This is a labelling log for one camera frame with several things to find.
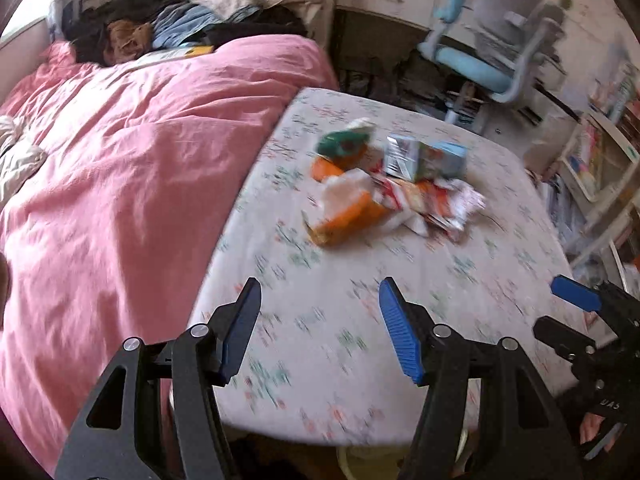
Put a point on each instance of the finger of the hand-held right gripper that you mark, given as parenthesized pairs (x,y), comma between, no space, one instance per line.
(555,332)
(575,294)

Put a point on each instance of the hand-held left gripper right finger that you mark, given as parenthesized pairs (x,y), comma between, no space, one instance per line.
(400,335)

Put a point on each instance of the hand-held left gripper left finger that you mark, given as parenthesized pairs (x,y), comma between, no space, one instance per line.
(240,330)

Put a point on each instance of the red white wrapper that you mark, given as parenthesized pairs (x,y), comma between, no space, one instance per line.
(435,206)

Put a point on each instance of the orange and white box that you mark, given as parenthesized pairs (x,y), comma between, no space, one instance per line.
(345,212)

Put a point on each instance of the pale yellow bin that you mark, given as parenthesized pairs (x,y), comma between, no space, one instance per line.
(350,460)

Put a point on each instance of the blue white drink carton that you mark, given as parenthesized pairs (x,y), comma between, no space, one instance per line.
(425,160)

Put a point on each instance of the orange wrapper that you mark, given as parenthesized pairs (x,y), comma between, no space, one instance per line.
(326,168)

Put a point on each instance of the green snack wrapper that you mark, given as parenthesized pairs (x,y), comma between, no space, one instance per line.
(345,144)

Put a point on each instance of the white sock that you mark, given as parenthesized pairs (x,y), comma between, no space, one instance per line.
(361,124)

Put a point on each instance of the person's right hand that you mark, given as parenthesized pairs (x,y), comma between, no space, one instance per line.
(592,426)

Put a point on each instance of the floral bed sheet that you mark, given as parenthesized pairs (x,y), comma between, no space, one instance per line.
(350,310)

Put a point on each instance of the white bookshelf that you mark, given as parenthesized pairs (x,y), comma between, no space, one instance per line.
(600,160)

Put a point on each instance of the pink blanket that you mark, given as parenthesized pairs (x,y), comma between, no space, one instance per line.
(125,185)

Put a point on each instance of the blue grey desk chair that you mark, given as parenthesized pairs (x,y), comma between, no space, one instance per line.
(490,50)

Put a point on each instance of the yellow book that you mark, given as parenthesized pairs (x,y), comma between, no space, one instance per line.
(192,52)

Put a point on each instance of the cream padded jacket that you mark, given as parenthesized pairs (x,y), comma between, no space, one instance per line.
(15,160)

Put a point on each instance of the brown garment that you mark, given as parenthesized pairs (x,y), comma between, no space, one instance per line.
(127,40)

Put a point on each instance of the blue garments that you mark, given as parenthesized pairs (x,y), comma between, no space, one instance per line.
(180,21)

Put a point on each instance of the black clothes pile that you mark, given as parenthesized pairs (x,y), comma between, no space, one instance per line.
(100,15)

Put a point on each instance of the blue printed white cloth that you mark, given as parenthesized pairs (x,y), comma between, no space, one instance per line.
(67,5)

